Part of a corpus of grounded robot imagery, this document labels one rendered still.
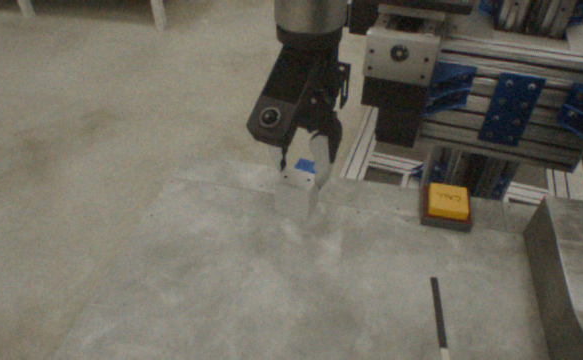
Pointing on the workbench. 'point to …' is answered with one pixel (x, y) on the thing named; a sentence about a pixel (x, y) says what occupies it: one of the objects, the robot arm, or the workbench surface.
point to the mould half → (571, 278)
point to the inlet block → (297, 190)
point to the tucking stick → (439, 319)
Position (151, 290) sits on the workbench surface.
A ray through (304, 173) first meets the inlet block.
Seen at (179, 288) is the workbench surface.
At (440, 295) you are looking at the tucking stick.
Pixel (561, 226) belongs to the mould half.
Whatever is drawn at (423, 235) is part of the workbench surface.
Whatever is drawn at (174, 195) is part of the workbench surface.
